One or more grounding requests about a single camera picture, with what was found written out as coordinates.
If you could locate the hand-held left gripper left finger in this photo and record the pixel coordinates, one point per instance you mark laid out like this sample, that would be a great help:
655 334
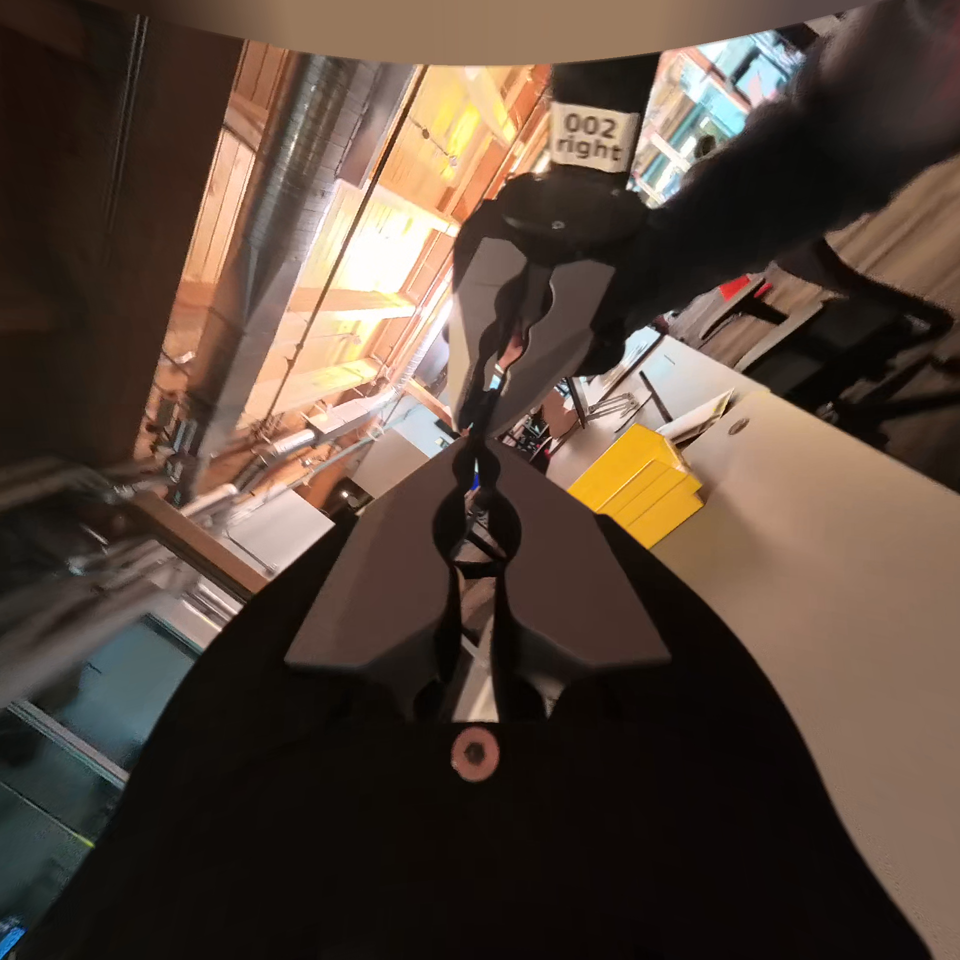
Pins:
375 585

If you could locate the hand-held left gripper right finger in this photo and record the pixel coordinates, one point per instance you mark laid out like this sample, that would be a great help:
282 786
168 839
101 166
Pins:
577 592

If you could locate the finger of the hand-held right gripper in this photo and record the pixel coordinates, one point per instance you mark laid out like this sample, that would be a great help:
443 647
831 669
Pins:
574 307
476 300

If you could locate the black metal stand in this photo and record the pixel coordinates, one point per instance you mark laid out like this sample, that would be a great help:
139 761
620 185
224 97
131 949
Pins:
622 397

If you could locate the yellow flat box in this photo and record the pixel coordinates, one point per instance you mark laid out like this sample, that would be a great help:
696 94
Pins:
652 506
626 465
671 525

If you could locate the white paper booklet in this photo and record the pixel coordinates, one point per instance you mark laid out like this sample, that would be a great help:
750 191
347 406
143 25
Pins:
701 416

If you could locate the red flat object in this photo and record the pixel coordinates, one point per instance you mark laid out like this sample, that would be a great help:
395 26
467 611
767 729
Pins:
742 289

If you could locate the storage shelf with goods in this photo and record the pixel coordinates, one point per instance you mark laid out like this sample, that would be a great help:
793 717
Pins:
720 97

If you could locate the dark office chair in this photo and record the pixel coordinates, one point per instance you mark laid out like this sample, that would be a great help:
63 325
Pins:
847 337

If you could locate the silver ventilation duct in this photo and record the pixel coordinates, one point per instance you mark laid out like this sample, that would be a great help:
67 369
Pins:
292 187

